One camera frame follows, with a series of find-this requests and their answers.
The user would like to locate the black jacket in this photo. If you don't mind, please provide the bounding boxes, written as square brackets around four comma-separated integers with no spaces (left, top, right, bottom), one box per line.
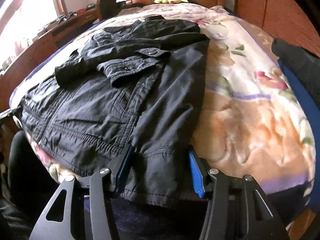
[18,16,209,206]

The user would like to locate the dark clothes pile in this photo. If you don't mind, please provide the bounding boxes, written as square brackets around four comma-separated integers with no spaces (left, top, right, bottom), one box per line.
[271,38,319,107]

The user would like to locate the floral bed blanket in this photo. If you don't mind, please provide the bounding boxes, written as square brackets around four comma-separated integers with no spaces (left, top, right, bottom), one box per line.
[9,3,315,196]

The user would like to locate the blue cloth on bed edge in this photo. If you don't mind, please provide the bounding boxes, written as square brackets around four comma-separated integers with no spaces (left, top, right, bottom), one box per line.
[278,59,319,212]

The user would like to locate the wooden desk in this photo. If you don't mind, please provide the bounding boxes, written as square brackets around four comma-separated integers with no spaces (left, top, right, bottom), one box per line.
[0,9,98,111]

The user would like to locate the wooden chair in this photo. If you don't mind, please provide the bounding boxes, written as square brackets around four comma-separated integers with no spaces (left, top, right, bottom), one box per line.
[95,0,118,21]

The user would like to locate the wooden wardrobe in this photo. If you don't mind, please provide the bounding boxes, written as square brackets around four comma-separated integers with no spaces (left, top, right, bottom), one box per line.
[234,0,319,55]

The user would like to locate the window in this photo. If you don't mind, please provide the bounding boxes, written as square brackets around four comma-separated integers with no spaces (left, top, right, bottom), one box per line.
[1,0,57,69]

